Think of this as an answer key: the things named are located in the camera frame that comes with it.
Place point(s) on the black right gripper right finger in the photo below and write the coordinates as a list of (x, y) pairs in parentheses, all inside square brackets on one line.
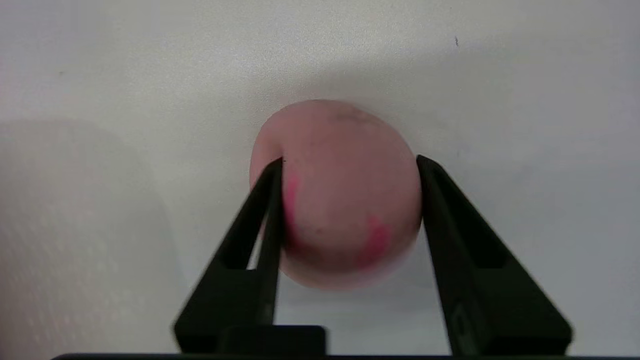
[(480, 300)]

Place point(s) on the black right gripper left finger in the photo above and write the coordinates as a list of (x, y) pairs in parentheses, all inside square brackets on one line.
[(250, 280)]

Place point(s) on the pink peach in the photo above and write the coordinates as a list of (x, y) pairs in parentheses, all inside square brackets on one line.
[(345, 190)]

